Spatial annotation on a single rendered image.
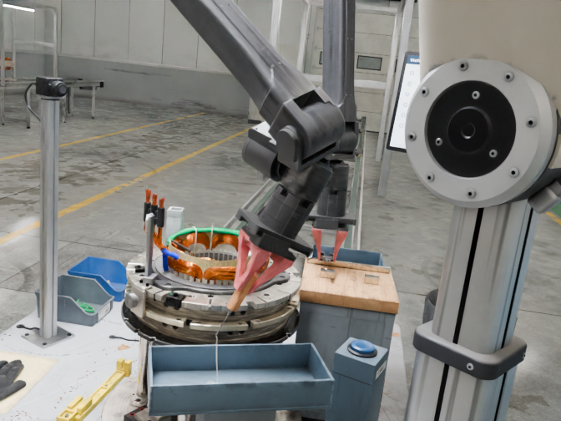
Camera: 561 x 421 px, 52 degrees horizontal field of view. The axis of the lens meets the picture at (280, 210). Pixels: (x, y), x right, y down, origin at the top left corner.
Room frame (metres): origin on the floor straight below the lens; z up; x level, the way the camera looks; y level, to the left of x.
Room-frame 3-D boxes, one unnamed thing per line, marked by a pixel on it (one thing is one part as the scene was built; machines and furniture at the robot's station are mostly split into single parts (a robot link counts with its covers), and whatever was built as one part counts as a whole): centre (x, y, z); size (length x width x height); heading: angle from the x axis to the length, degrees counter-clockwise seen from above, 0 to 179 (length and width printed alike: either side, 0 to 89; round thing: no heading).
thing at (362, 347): (0.88, -0.16, 1.04); 0.04 x 0.04 x 0.01
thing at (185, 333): (1.01, 0.11, 1.05); 0.29 x 0.29 x 0.06
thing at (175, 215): (1.09, 0.20, 1.14); 0.03 x 0.03 x 0.09; 89
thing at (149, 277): (0.92, 0.21, 1.15); 0.03 x 0.02 x 0.12; 171
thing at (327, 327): (1.13, -0.15, 0.91); 0.19 x 0.19 x 0.26; 86
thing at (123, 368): (1.05, 0.33, 0.80); 0.22 x 0.04 x 0.03; 167
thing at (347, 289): (1.13, -0.15, 1.05); 0.20 x 0.19 x 0.02; 176
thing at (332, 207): (1.16, -0.10, 1.21); 0.10 x 0.07 x 0.07; 87
